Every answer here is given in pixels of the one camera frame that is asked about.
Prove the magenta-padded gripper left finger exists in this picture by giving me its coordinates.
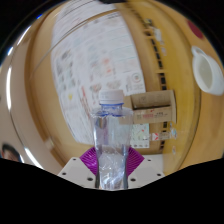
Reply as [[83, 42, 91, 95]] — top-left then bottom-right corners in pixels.
[[57, 147, 99, 190]]

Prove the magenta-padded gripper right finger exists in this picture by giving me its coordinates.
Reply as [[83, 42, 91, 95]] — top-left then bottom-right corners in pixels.
[[125, 148, 166, 190]]

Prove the clear white-capped water bottle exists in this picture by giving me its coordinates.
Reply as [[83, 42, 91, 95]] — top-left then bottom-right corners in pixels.
[[90, 89, 134, 191]]

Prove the brown cardboard box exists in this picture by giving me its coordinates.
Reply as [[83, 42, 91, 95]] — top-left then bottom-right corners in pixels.
[[129, 89, 177, 125]]

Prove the person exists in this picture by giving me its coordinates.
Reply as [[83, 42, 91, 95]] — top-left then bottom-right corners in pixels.
[[0, 142, 25, 164]]

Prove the row of wooden chairs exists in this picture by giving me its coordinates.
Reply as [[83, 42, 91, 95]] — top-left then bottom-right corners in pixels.
[[142, 18, 172, 152]]

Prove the large wall poster sheet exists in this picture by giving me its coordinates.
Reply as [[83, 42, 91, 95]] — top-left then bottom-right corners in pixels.
[[49, 9, 151, 149]]

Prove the narrow wall poster sheet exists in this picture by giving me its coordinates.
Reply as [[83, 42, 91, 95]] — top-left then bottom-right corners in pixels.
[[51, 1, 116, 44]]

